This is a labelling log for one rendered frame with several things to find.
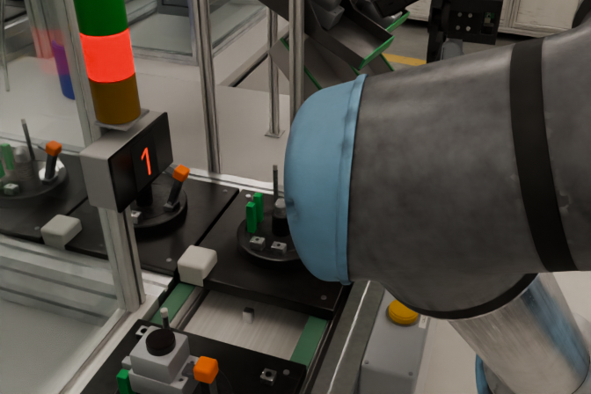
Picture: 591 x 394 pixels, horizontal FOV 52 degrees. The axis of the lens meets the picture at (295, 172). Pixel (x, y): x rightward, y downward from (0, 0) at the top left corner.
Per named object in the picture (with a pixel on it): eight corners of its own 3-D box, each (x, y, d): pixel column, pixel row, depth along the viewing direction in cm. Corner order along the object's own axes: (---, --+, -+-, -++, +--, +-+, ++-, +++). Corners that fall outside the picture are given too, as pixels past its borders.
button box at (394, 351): (434, 301, 94) (439, 271, 91) (410, 411, 77) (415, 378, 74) (390, 291, 96) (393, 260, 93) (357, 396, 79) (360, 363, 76)
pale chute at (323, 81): (390, 145, 118) (407, 134, 115) (362, 177, 109) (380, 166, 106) (302, 31, 116) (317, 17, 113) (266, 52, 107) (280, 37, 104)
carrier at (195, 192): (240, 196, 110) (237, 135, 103) (175, 281, 91) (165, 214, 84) (125, 173, 117) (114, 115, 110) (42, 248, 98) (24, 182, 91)
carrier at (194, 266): (372, 223, 103) (377, 160, 97) (332, 321, 84) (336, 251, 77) (242, 197, 110) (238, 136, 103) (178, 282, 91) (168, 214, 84)
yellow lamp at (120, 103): (149, 108, 70) (143, 69, 67) (125, 127, 66) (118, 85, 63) (112, 102, 71) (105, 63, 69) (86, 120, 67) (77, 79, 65)
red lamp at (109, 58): (143, 68, 67) (137, 25, 65) (118, 84, 63) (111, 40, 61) (105, 62, 69) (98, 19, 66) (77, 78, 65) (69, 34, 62)
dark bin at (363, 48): (389, 47, 108) (409, 12, 104) (359, 71, 99) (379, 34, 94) (266, -38, 113) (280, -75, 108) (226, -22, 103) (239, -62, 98)
